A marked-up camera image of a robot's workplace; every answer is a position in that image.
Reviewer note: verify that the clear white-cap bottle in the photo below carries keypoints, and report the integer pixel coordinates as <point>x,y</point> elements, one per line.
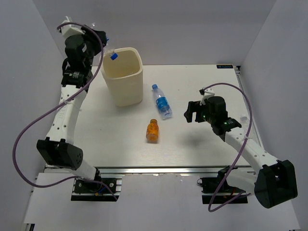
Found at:
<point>244,120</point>

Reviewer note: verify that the orange juice bottle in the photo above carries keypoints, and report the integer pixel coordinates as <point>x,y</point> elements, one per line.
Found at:
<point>152,132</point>

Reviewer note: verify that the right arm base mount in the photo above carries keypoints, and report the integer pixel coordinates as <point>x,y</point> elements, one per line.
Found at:
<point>225,193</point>

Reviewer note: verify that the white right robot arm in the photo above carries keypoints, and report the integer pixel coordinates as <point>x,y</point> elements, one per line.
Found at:
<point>274,181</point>

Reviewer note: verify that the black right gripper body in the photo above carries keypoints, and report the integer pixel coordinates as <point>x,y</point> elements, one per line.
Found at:
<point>206,116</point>

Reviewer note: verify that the aluminium table frame rail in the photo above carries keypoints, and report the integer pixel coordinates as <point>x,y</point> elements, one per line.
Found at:
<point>160,170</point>

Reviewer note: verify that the blue sticker right corner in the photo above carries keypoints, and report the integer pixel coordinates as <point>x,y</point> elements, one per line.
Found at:
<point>224,66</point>

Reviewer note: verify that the cream plastic bin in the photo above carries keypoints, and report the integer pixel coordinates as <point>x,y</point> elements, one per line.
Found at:
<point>124,76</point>

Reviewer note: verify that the small blue-cap bottle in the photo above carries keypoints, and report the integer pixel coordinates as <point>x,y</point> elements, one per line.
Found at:
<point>108,49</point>

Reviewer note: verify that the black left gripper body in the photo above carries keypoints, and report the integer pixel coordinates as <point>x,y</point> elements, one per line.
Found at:
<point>93,45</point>

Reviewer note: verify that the blue label water bottle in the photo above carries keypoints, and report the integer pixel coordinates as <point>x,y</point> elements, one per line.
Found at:
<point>161,102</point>

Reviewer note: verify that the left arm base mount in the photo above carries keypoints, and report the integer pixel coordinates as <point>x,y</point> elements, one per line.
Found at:
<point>92,192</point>

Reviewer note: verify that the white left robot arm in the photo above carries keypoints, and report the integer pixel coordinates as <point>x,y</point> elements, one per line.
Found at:
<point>58,148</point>

